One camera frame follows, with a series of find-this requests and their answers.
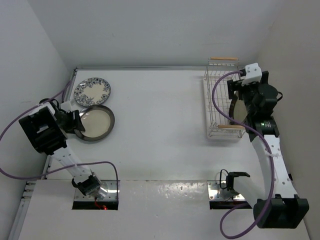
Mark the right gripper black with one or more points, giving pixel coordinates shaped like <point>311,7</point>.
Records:
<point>236,85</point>

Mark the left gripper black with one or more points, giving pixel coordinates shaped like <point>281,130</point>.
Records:
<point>72,125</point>

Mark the grey rim cream plate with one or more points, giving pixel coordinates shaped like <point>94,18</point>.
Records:
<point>98,122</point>

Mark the black checkered rim plate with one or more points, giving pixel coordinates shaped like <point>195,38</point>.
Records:
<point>237,110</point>

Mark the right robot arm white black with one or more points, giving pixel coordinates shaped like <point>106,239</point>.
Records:
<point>277,205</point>

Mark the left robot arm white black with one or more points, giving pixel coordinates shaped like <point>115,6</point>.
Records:
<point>46,127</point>

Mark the blue floral white plate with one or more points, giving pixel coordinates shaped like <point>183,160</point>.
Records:
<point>92,91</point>

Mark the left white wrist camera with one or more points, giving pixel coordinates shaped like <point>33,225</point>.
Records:
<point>66,106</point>

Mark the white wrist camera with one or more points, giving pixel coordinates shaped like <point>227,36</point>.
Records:
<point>66,106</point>
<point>253,74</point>

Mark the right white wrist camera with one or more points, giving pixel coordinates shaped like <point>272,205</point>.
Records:
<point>253,74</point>

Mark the wire dish rack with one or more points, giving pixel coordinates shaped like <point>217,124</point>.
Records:
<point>219,66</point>

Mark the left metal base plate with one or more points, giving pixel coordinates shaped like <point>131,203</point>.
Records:
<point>107,193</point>

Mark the metal base plate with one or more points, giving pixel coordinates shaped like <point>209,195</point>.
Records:
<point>107,193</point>
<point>218,192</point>

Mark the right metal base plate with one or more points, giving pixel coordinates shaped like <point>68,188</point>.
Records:
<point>218,192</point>

